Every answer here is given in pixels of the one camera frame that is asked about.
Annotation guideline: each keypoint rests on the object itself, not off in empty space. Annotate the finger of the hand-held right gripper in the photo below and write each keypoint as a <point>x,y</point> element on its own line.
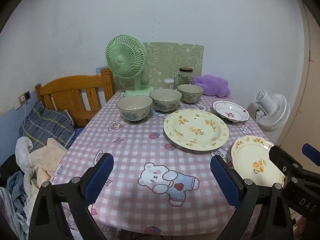
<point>311,155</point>
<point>283,162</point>

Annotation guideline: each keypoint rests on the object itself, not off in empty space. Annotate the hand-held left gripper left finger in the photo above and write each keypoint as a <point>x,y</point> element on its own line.
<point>100,177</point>

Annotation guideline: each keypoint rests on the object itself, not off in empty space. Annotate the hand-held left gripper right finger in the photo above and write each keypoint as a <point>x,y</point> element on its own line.
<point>225,180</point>

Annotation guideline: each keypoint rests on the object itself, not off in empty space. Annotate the small scalloped yellow floral plate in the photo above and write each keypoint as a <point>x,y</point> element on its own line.
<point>250,160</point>

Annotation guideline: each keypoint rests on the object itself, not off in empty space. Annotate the large yellow floral plate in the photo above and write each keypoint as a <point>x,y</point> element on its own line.
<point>195,130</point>

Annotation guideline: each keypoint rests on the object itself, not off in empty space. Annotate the white plate with red pattern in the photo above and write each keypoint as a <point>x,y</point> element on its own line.
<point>230,112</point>

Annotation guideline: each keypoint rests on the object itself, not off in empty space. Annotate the cream bowl with blue print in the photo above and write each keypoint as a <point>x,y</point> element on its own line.
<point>133,107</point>
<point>190,92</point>
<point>165,100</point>

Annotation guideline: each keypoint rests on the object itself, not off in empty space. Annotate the blue bed sheet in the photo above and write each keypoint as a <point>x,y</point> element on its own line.
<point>79,131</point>

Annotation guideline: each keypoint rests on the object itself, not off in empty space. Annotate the white clip fan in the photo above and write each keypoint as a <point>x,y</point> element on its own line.
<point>272,112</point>

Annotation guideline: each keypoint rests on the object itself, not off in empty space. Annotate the pink checked tablecloth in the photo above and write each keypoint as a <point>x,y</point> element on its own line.
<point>140,142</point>

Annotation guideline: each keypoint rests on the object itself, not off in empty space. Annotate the beige door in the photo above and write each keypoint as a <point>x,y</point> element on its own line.
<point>310,92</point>

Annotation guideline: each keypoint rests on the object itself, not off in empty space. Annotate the grey plaid blanket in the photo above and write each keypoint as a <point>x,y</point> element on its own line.
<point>47,127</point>

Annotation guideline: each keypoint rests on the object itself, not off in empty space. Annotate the white cloth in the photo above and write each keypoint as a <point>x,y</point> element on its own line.
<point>23,147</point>

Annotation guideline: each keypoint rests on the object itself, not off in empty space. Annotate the blue cloth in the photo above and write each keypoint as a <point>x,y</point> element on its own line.
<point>15,182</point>

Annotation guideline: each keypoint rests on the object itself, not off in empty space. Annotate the dark cloth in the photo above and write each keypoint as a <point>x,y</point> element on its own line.
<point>7,167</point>

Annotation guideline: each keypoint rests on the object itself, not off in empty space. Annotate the purple plush toy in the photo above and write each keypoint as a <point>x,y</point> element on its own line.
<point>212,85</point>

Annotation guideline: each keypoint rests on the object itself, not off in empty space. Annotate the wooden bed headboard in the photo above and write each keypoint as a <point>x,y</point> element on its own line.
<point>65,87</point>

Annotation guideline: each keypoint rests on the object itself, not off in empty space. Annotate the glass jar with dark lid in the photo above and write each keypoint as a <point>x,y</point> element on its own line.
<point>183,78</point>

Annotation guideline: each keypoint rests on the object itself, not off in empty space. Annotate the green desk fan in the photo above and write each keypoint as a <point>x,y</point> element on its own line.
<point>125,60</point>

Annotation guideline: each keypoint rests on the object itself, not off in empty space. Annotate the green printed mat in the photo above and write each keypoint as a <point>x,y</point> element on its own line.
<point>170,60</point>

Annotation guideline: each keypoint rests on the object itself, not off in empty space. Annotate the wall socket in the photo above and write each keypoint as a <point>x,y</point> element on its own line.
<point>25,96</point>

